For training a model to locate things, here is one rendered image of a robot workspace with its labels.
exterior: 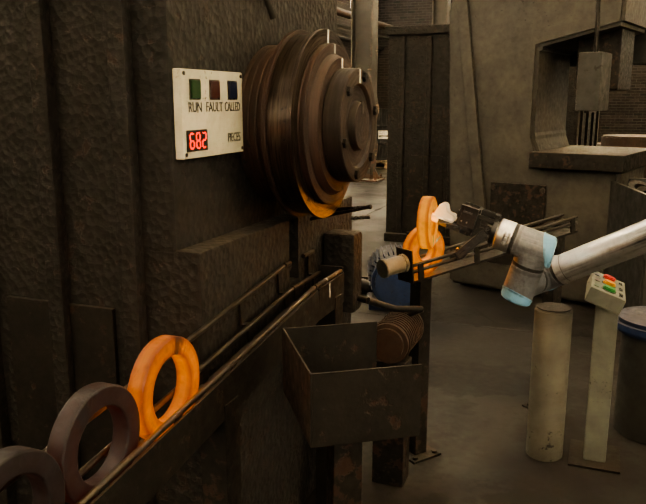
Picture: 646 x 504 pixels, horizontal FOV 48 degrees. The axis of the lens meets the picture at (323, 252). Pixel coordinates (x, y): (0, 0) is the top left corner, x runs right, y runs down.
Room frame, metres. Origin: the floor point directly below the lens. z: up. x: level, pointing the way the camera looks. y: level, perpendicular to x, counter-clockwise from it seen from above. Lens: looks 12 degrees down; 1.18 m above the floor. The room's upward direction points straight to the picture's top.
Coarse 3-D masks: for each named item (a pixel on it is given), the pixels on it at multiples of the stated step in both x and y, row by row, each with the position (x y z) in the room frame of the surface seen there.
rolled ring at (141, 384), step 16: (160, 336) 1.21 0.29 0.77; (176, 336) 1.22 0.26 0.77; (144, 352) 1.16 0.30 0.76; (160, 352) 1.16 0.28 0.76; (176, 352) 1.21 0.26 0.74; (192, 352) 1.26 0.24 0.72; (144, 368) 1.13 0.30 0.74; (160, 368) 1.16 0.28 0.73; (176, 368) 1.26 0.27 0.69; (192, 368) 1.26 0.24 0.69; (128, 384) 1.13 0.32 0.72; (144, 384) 1.12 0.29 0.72; (176, 384) 1.26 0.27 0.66; (192, 384) 1.25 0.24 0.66; (144, 400) 1.11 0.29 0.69; (176, 400) 1.24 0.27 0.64; (144, 416) 1.11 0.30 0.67; (144, 432) 1.12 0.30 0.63
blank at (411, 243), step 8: (416, 232) 2.24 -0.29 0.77; (408, 240) 2.23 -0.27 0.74; (416, 240) 2.23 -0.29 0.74; (440, 240) 2.29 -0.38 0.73; (408, 248) 2.22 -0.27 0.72; (416, 248) 2.23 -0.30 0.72; (432, 248) 2.28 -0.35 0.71; (440, 248) 2.29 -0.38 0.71; (416, 256) 2.23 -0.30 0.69; (432, 256) 2.27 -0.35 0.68; (424, 264) 2.25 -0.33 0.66; (424, 272) 2.25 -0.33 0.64
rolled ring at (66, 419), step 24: (96, 384) 1.04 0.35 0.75; (72, 408) 0.98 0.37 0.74; (96, 408) 1.01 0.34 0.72; (120, 408) 1.07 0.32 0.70; (72, 432) 0.96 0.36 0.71; (120, 432) 1.08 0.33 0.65; (72, 456) 0.96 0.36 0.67; (120, 456) 1.07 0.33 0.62; (72, 480) 0.95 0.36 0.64; (96, 480) 1.02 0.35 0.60
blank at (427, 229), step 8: (424, 200) 2.06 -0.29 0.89; (432, 200) 2.08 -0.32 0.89; (424, 208) 2.04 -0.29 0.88; (432, 208) 2.08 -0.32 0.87; (424, 216) 2.02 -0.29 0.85; (424, 224) 2.02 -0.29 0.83; (432, 224) 2.12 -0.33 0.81; (424, 232) 2.02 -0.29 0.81; (432, 232) 2.10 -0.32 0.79; (424, 240) 2.03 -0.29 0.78; (432, 240) 2.08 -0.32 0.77; (424, 248) 2.07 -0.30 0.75
